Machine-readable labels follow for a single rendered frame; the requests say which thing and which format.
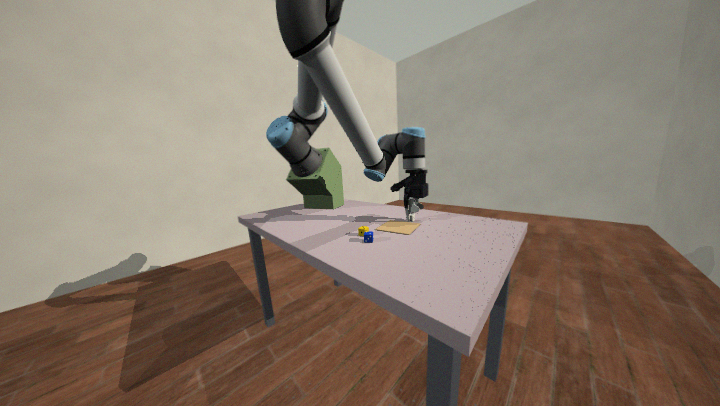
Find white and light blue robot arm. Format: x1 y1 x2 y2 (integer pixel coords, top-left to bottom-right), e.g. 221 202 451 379
266 0 425 182

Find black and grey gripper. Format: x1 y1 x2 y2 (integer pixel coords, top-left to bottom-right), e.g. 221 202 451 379
404 169 428 222

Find tan flat mat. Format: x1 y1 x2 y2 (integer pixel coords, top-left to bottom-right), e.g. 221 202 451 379
375 220 420 235

